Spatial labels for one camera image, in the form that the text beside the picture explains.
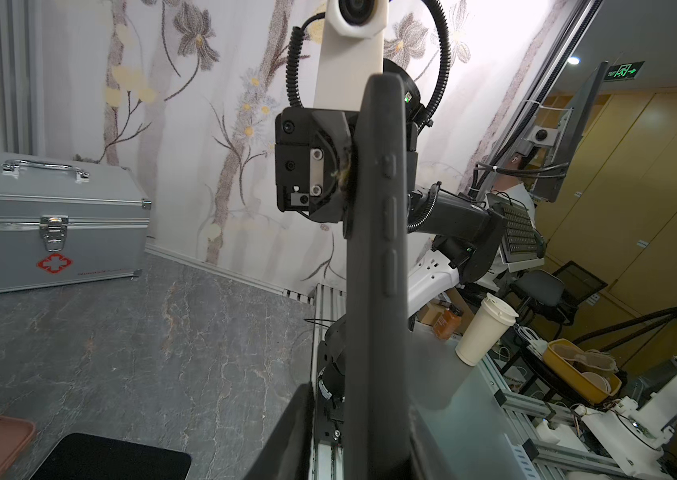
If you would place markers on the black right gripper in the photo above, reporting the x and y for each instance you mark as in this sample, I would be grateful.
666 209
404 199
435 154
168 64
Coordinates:
327 161

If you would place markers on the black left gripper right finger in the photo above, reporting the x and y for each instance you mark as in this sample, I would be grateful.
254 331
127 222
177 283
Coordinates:
428 461

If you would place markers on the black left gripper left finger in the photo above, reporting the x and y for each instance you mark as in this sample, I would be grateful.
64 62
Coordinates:
286 454

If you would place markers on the black phone case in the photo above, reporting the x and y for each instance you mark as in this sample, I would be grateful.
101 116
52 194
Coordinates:
377 428
85 456

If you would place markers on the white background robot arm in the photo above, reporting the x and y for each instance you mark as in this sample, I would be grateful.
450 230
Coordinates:
633 434

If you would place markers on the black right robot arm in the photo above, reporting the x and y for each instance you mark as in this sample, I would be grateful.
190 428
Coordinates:
466 234

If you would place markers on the silver aluminium case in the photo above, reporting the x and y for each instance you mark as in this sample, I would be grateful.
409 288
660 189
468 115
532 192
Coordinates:
67 222

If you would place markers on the amber glass jar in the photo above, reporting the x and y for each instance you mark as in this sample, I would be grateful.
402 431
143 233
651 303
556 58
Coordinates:
448 322

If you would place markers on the white paper coffee cup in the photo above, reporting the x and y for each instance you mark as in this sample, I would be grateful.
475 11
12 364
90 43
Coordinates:
489 324

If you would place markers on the yellow plastic tray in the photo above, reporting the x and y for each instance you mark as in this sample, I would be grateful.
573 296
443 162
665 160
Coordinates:
592 374

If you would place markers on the black office chair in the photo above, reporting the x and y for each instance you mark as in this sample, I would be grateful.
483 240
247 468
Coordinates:
556 296

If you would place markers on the black keyboard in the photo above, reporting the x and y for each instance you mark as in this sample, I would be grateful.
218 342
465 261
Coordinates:
522 246

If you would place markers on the green exit sign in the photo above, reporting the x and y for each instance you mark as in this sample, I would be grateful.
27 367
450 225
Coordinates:
623 72

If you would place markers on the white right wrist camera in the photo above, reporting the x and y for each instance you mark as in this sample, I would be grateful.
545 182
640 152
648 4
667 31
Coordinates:
352 51

